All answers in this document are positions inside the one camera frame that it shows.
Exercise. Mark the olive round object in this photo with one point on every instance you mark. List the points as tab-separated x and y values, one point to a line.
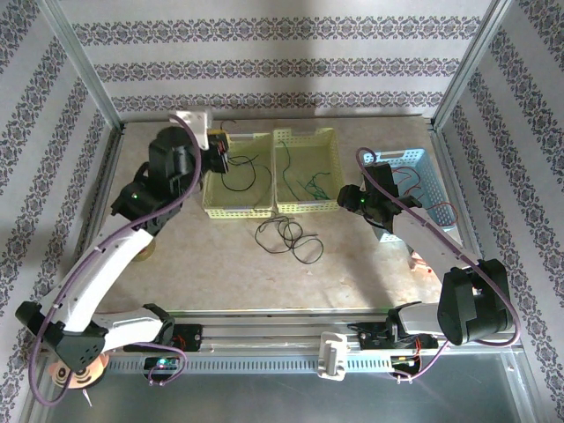
146	254

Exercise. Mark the small controller board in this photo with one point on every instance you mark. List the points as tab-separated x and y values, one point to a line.
163	363
403	363

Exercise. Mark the aluminium table side rail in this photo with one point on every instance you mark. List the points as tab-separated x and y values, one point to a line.
113	150
440	147

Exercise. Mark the aluminium frame post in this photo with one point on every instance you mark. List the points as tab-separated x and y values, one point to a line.
473	61
79	61

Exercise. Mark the white plastic mount bracket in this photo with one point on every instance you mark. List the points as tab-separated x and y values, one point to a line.
332	352

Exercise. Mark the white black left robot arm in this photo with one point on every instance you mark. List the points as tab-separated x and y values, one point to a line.
101	260

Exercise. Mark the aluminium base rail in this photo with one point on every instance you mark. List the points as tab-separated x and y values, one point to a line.
264	326

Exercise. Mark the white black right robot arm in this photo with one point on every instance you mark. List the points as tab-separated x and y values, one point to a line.
432	247

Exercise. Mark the pale yellow perforated basket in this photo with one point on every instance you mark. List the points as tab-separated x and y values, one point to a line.
247	200
308	158

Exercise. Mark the small pink object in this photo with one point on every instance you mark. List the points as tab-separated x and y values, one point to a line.
418	262

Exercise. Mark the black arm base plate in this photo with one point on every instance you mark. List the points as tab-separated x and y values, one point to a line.
191	337
370	337

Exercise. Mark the pink plush doll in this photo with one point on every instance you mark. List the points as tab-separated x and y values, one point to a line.
83	374

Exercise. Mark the light blue perforated basket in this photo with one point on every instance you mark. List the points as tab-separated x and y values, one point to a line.
432	176

